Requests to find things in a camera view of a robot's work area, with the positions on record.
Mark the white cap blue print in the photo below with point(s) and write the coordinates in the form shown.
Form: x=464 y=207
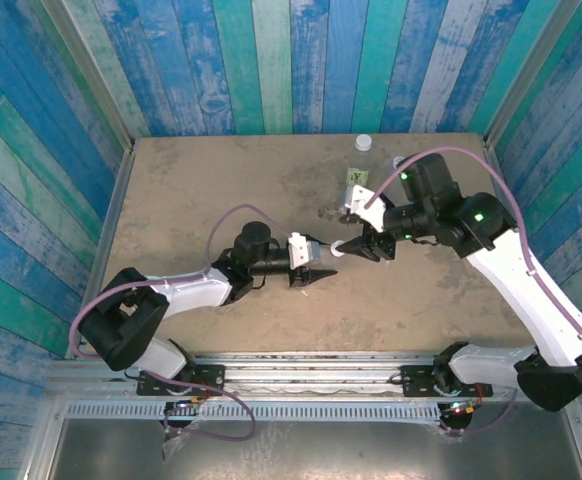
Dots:
x=337 y=248

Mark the clear bottle green label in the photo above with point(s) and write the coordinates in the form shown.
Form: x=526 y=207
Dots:
x=360 y=162

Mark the small clear blue-tinted bottle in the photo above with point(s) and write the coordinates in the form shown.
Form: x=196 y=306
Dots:
x=398 y=165

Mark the plain white bottle cap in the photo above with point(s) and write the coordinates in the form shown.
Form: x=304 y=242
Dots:
x=363 y=141

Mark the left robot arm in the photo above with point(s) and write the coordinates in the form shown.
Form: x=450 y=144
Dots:
x=191 y=295

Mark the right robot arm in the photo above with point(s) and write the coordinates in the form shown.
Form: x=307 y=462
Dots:
x=521 y=290

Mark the left controller board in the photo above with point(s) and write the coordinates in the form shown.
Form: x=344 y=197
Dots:
x=186 y=404

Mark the controller board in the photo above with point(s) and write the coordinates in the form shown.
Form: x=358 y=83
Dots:
x=458 y=410
x=186 y=404

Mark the grey metal plate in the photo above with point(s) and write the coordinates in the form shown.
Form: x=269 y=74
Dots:
x=321 y=455

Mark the right controller board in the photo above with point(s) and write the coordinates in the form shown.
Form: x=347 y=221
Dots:
x=458 y=410

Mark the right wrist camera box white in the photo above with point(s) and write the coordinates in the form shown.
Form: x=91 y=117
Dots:
x=368 y=210

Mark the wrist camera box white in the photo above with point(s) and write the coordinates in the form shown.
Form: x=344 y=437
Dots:
x=368 y=210
x=301 y=250

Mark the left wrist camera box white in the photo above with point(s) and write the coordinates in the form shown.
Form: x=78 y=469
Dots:
x=301 y=250

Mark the right aluminium side rail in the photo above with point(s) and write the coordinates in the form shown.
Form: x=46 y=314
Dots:
x=505 y=190

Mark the aluminium side rail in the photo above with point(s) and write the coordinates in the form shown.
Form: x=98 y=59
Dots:
x=102 y=240
x=505 y=190

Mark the aluminium mounting rail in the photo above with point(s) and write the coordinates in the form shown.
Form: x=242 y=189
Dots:
x=311 y=375

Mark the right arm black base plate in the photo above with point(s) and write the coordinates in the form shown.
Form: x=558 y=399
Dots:
x=413 y=382

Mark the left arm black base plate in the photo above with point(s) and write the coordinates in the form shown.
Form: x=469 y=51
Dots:
x=211 y=380

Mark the left aluminium side rail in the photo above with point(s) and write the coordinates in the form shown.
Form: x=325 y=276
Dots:
x=102 y=240

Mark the right aluminium corner post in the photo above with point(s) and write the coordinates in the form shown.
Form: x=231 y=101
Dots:
x=530 y=75

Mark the aluminium corner post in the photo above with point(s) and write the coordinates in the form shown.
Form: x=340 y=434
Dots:
x=530 y=75
x=92 y=75

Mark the left aluminium corner post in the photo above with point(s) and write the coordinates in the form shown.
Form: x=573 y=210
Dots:
x=92 y=75

